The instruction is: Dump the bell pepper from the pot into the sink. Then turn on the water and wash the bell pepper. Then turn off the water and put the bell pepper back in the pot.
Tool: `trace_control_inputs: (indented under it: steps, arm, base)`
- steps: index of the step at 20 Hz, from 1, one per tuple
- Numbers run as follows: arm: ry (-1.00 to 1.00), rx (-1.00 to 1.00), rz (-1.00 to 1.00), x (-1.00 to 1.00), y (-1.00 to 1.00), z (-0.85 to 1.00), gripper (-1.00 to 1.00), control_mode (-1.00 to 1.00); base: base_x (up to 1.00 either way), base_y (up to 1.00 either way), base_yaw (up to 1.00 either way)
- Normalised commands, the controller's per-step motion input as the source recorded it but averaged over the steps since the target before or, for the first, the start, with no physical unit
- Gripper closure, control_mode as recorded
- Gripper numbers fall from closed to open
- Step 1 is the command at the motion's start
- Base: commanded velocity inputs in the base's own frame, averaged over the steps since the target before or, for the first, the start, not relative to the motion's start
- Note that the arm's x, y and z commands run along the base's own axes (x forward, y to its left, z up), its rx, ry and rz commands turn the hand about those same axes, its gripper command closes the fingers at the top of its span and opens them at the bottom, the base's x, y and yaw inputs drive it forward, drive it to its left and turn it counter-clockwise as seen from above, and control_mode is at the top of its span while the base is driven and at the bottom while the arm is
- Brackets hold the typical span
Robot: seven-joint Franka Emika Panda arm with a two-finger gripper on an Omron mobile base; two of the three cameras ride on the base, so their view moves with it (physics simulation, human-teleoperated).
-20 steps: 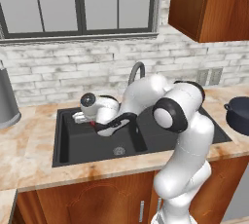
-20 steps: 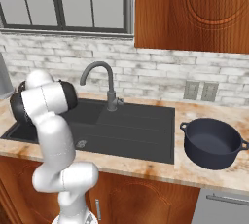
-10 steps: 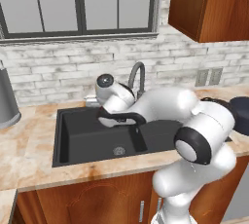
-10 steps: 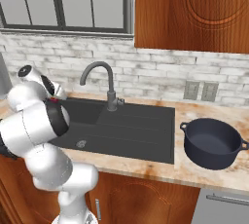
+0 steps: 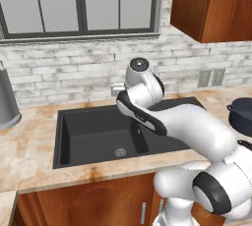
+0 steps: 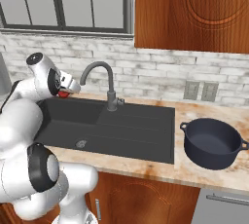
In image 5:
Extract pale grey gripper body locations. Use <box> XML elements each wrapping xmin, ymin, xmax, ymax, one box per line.
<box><xmin>110</xmin><ymin>83</ymin><xmax>126</xmax><ymax>97</ymax></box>

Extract black kitchen sink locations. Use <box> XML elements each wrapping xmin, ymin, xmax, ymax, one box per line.
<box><xmin>52</xmin><ymin>96</ymin><xmax>209</xmax><ymax>170</ymax></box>

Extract round metal sink drain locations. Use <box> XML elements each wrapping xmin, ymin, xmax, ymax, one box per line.
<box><xmin>113</xmin><ymin>146</ymin><xmax>129</xmax><ymax>158</ymax></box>

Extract dark blue pot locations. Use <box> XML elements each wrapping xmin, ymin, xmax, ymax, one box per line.
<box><xmin>225</xmin><ymin>96</ymin><xmax>252</xmax><ymax>138</ymax></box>

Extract dark framed window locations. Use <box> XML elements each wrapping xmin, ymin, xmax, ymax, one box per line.
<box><xmin>0</xmin><ymin>0</ymin><xmax>162</xmax><ymax>43</ymax></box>

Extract grey metal conical container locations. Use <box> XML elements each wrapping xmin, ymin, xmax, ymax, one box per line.
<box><xmin>0</xmin><ymin>60</ymin><xmax>23</xmax><ymax>132</ymax></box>

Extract brown wooden cupboard door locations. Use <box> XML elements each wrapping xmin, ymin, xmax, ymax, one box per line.
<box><xmin>149</xmin><ymin>190</ymin><xmax>169</xmax><ymax>226</ymax></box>
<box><xmin>34</xmin><ymin>172</ymin><xmax>159</xmax><ymax>226</ymax></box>

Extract grey wall socket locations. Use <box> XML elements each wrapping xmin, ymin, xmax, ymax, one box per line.
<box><xmin>211</xmin><ymin>68</ymin><xmax>226</xmax><ymax>87</ymax></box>
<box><xmin>197</xmin><ymin>69</ymin><xmax>213</xmax><ymax>88</ymax></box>

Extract silver cupboard door handle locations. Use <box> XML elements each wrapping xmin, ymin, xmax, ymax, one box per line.
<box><xmin>140</xmin><ymin>201</ymin><xmax>148</xmax><ymax>226</ymax></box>
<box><xmin>157</xmin><ymin>198</ymin><xmax>164</xmax><ymax>217</ymax></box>

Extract brown wooden wall cupboard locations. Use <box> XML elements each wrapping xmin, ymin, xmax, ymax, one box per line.
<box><xmin>169</xmin><ymin>0</ymin><xmax>252</xmax><ymax>44</ymax></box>

